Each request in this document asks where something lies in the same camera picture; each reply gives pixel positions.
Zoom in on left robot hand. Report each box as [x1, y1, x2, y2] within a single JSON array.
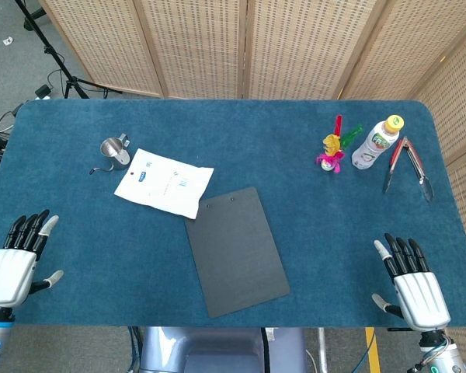
[[0, 209, 64, 308]]

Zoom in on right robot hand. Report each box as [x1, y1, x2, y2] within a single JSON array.
[[370, 232, 451, 333]]

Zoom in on robot base body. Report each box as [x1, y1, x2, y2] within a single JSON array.
[[138, 326, 308, 373]]

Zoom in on colourful feather cat toy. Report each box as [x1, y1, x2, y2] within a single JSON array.
[[315, 114, 363, 175]]

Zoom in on small steel milk jug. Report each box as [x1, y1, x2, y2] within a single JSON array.
[[89, 133, 132, 175]]

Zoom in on plastic bottle with yellow cap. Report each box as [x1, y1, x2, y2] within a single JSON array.
[[351, 114, 406, 171]]

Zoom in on white plastic pouch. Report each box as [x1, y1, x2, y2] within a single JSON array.
[[113, 148, 215, 220]]

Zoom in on black clipboard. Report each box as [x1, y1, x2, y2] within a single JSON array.
[[184, 186, 291, 319]]

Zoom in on blue felt table mat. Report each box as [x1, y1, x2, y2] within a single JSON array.
[[0, 99, 466, 328]]

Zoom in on black tripod stand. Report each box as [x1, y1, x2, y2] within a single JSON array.
[[14, 0, 123, 99]]

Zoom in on red handled metal tongs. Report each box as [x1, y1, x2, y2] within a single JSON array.
[[381, 136, 435, 203]]

